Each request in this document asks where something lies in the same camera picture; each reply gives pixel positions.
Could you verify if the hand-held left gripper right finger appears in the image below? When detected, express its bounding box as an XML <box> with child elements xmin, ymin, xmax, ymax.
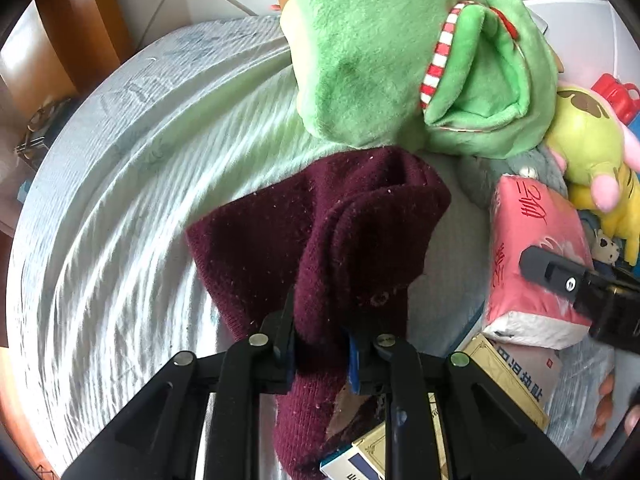
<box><xmin>347</xmin><ymin>329</ymin><xmax>583</xmax><ymax>480</ymax></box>

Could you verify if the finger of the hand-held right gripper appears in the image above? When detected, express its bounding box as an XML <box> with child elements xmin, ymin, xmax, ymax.
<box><xmin>519</xmin><ymin>246</ymin><xmax>640</xmax><ymax>346</ymax></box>

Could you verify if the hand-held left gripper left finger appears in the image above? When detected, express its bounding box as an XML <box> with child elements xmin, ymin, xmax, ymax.
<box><xmin>60</xmin><ymin>285</ymin><xmax>296</xmax><ymax>480</ymax></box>

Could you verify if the pink tissue pack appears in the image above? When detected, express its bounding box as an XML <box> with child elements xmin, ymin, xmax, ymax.
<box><xmin>481</xmin><ymin>175</ymin><xmax>596</xmax><ymax>351</ymax></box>

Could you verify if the grey furry plush toy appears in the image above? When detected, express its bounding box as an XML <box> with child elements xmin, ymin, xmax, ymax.
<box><xmin>460</xmin><ymin>150</ymin><xmax>568</xmax><ymax>211</ymax></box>

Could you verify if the maroon knit hat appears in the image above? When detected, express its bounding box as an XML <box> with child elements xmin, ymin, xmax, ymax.
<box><xmin>185</xmin><ymin>146</ymin><xmax>452</xmax><ymax>480</ymax></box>

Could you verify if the person's right hand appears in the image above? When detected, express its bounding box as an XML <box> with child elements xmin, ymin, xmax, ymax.
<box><xmin>591</xmin><ymin>373</ymin><xmax>640</xmax><ymax>440</ymax></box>

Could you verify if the cream gold-trimmed box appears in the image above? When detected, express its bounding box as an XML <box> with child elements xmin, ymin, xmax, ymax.
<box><xmin>325</xmin><ymin>392</ymin><xmax>451</xmax><ymax>480</ymax></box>

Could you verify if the yellow striped plush toy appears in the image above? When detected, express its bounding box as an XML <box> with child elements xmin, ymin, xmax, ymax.
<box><xmin>570</xmin><ymin>165</ymin><xmax>640</xmax><ymax>238</ymax></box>

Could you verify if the blue and white box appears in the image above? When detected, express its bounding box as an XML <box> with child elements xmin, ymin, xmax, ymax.
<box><xmin>320</xmin><ymin>442</ymin><xmax>386</xmax><ymax>480</ymax></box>

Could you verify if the pink plush with green hood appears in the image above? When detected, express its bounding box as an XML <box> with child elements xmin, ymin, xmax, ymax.
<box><xmin>544</xmin><ymin>85</ymin><xmax>640</xmax><ymax>211</ymax></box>

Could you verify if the gold flat box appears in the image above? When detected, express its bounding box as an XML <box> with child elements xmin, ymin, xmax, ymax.
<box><xmin>460</xmin><ymin>332</ymin><xmax>551</xmax><ymax>431</ymax></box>

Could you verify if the red plastic container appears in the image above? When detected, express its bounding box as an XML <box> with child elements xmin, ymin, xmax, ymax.
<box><xmin>592</xmin><ymin>74</ymin><xmax>640</xmax><ymax>126</ymax></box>

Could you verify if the green plush frog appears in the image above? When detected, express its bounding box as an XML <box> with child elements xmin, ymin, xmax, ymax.
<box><xmin>277</xmin><ymin>0</ymin><xmax>558</xmax><ymax>157</ymax></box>

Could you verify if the dark clutter beside desk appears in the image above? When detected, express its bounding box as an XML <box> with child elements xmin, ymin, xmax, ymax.
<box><xmin>15</xmin><ymin>100</ymin><xmax>76</xmax><ymax>171</ymax></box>

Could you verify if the curved wooden frame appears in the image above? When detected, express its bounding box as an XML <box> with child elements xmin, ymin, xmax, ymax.
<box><xmin>0</xmin><ymin>0</ymin><xmax>136</xmax><ymax>96</ymax></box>

